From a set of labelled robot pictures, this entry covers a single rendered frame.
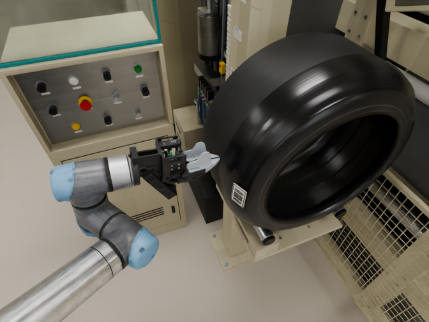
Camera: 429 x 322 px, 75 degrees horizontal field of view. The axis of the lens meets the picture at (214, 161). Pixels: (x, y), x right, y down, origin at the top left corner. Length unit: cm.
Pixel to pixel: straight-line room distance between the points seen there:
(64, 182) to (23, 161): 228
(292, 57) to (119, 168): 44
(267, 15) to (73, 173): 63
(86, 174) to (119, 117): 73
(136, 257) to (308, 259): 152
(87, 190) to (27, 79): 69
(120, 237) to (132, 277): 132
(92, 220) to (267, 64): 52
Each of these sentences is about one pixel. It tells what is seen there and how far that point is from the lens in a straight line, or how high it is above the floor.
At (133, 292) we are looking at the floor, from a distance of 188.
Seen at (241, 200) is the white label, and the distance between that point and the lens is 67.
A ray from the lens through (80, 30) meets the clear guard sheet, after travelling 112.
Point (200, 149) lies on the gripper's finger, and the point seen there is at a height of 126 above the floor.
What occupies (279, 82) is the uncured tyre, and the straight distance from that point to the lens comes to 63.
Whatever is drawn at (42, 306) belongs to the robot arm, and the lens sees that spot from 56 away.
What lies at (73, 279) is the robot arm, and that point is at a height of 124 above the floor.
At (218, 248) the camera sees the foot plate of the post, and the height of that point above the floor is 1.
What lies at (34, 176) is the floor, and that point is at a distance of 270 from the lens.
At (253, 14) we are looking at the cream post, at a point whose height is 145.
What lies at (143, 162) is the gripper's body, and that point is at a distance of 61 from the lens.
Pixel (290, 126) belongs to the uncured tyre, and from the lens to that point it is 59.
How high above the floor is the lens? 172
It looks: 46 degrees down
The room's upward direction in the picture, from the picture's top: straight up
